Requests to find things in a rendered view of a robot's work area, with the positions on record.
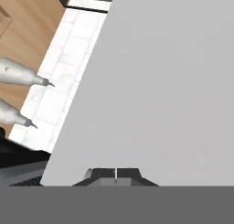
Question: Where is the silver cone-shaped utensil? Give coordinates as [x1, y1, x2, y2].
[0, 99, 38, 130]
[0, 57, 56, 89]

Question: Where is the wooden cupboard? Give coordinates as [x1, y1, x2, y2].
[0, 0, 67, 138]

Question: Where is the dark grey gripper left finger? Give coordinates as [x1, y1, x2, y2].
[72, 167, 117, 187]

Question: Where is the black hob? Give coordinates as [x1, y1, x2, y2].
[0, 126, 52, 187]

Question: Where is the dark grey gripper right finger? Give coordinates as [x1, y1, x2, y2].
[116, 167, 160, 187]

